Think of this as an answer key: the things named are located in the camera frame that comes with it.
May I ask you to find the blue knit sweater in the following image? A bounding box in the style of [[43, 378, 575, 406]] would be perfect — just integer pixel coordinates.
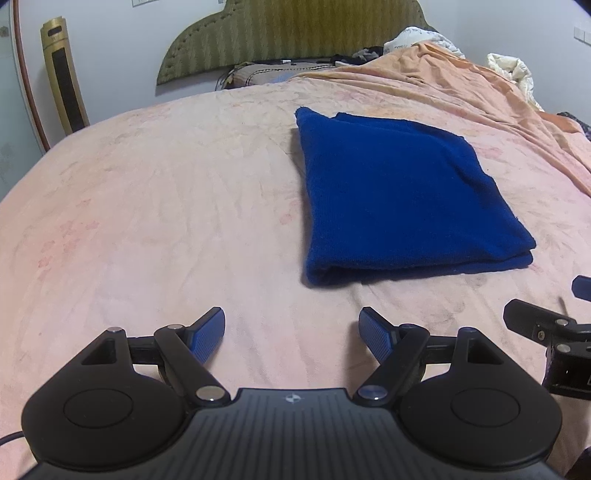
[[295, 107, 536, 286]]

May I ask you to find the pink bed sheet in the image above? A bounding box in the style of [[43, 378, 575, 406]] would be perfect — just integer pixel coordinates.
[[0, 75, 591, 476]]

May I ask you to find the white crumpled quilt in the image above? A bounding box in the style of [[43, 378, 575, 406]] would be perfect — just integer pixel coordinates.
[[487, 53, 544, 111]]

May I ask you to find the gold tower air conditioner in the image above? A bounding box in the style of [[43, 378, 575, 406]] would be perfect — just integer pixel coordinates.
[[40, 16, 89, 136]]

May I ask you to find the orange blanket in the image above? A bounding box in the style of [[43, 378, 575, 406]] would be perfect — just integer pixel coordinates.
[[301, 42, 590, 195]]

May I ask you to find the glass wardrobe door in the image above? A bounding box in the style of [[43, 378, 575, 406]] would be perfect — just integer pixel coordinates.
[[0, 1, 49, 197]]

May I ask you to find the white pillow behind blanket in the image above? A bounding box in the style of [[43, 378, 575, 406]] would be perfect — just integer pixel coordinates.
[[384, 26, 465, 59]]

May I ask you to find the olive green headboard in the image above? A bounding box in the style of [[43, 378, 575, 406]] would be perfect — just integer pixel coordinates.
[[156, 0, 430, 86]]

